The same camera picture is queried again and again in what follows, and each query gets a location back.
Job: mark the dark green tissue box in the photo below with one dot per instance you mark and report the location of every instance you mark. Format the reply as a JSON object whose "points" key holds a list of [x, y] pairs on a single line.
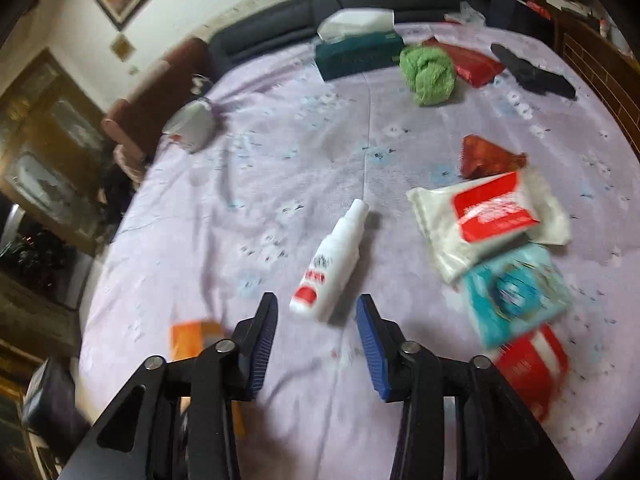
{"points": [[355, 41]]}

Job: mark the wooden sideboard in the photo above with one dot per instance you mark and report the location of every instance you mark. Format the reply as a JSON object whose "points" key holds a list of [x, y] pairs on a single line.
{"points": [[582, 39]]}

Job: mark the lilac floral tablecloth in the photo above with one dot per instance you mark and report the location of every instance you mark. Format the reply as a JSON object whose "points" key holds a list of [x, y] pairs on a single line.
{"points": [[303, 192]]}

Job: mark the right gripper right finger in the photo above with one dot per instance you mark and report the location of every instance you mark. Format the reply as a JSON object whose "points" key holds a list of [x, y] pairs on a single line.
{"points": [[380, 341]]}

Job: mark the white spray bottle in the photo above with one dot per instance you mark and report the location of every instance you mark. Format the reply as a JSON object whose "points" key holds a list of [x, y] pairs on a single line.
{"points": [[331, 267]]}

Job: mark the white red wipes pack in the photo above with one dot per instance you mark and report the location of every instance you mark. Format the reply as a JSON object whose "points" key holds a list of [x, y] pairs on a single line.
{"points": [[469, 221]]}

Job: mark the wooden cabinet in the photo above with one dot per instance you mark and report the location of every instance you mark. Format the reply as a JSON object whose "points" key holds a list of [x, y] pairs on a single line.
{"points": [[54, 153]]}

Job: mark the black toy pistol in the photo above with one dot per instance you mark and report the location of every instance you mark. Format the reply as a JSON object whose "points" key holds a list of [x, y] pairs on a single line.
{"points": [[531, 77]]}

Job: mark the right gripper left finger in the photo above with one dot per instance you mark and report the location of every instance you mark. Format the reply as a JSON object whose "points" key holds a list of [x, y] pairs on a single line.
{"points": [[254, 339]]}

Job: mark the teal tissue pack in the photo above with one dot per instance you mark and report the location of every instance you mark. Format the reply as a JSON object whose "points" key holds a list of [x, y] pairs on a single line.
{"points": [[514, 293]]}

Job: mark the green crumpled cloth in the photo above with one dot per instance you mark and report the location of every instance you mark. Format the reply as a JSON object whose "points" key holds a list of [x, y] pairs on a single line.
{"points": [[429, 73]]}

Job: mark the brown chair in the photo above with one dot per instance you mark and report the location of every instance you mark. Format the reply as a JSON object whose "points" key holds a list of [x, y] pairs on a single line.
{"points": [[135, 121]]}

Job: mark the red foil wrapper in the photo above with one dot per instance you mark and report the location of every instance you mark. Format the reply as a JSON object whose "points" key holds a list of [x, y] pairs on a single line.
{"points": [[481, 158]]}

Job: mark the red white packet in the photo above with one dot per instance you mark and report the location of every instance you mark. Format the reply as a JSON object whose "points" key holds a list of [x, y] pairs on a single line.
{"points": [[535, 365]]}

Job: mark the small gold wall plaque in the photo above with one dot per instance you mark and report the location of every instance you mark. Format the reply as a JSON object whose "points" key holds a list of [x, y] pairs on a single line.
{"points": [[122, 48]]}

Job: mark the white ceramic cup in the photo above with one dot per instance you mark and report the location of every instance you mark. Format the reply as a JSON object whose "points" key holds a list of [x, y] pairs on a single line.
{"points": [[192, 126]]}

